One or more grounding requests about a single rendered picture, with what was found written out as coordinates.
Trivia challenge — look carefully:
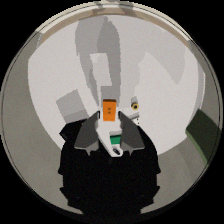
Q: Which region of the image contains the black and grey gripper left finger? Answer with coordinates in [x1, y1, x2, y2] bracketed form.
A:
[58, 110, 100, 175]

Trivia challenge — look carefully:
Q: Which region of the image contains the orange rectangular block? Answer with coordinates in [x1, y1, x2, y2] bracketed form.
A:
[103, 99, 116, 121]

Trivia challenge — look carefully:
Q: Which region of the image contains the white domino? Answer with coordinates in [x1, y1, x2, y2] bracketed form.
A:
[131, 116, 140, 125]

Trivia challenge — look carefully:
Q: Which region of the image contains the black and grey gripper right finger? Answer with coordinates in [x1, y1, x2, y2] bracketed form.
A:
[118, 111, 161, 174]

